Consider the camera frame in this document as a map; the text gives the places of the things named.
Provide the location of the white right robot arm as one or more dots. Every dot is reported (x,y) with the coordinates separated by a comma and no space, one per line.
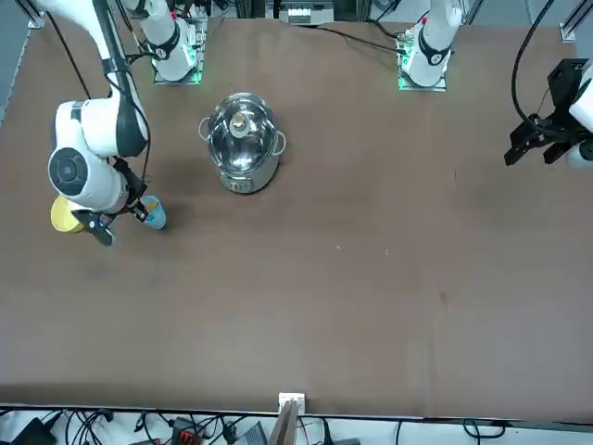
(92,130)

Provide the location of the stainless steel pot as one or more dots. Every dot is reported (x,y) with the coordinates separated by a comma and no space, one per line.
(250,181)

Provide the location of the black power brick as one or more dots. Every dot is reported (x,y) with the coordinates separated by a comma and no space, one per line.
(34,433)

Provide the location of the black hub with red ports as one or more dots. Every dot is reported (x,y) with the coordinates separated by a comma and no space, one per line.
(185,436)

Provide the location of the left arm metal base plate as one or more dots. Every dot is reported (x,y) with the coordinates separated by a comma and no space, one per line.
(440,85)

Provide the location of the yellow plastic bowl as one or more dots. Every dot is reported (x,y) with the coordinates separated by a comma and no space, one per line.
(62,218)

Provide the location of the blue plastic cup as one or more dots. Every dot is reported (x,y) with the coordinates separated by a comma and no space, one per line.
(157,220)

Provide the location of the gray bottle with tan cap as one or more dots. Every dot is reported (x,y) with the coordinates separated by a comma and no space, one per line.
(239,125)

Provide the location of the short aluminium profile post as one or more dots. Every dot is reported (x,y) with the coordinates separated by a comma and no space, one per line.
(292,399)

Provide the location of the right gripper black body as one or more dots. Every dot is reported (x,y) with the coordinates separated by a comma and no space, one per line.
(125,174)

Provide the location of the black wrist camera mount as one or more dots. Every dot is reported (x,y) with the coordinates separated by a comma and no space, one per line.
(95,227)

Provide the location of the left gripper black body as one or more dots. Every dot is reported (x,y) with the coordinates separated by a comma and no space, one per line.
(567,83)

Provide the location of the white power strip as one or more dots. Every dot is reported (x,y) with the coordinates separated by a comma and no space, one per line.
(301,14)

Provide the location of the dark gray electronic device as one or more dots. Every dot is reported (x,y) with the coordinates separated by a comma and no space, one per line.
(255,436)

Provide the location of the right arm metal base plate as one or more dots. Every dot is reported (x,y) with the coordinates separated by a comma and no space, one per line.
(200,46)

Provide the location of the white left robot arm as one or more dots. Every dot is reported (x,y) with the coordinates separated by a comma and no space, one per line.
(433,51)

